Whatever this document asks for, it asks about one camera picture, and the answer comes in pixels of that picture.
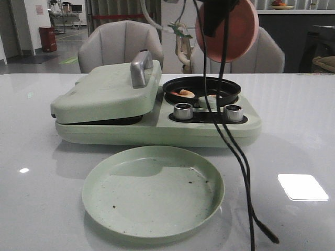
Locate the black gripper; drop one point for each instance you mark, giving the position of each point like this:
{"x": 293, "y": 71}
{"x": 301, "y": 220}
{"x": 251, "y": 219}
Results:
{"x": 215, "y": 12}

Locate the pink bowl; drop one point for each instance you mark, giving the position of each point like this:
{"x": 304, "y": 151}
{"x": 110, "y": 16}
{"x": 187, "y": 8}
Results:
{"x": 233, "y": 37}

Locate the green breakfast maker lid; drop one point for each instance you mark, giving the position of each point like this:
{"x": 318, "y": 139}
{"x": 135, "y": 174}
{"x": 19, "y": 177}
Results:
{"x": 111, "y": 92}

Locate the green breakfast maker base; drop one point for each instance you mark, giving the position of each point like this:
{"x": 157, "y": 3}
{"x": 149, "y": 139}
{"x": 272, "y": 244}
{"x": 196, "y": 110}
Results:
{"x": 155, "y": 128}

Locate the beige office chair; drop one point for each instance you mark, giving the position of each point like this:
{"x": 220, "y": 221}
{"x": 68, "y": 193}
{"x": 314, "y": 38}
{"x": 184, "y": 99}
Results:
{"x": 183, "y": 48}

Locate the fruit bowl on counter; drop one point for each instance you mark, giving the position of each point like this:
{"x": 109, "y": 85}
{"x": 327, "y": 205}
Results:
{"x": 280, "y": 5}

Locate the right grey upholstered chair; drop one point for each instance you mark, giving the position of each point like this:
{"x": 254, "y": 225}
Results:
{"x": 265, "y": 56}

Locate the grey upholstered chair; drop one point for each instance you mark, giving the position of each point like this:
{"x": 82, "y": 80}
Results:
{"x": 265, "y": 56}
{"x": 118, "y": 42}

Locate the black round frying pan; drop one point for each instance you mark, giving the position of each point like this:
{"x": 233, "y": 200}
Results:
{"x": 200, "y": 86}

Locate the dark grey counter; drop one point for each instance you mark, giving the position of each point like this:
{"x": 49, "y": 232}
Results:
{"x": 301, "y": 35}

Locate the left grey upholstered chair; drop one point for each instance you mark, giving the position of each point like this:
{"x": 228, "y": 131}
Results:
{"x": 118, "y": 42}

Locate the right silver control knob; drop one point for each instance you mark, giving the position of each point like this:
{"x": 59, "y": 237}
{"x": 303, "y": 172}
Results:
{"x": 233, "y": 113}

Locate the silver control knob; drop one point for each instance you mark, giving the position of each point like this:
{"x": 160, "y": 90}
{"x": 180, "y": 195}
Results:
{"x": 233, "y": 113}
{"x": 183, "y": 111}

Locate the left silver control knob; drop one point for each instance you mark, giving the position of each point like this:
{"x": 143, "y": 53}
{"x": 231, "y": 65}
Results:
{"x": 183, "y": 111}

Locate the red trash bin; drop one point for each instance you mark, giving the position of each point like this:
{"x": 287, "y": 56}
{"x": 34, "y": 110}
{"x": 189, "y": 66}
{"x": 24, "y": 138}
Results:
{"x": 47, "y": 38}

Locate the light green round plate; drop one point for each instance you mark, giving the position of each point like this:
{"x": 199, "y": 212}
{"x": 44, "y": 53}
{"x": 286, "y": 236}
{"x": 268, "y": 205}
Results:
{"x": 157, "y": 193}

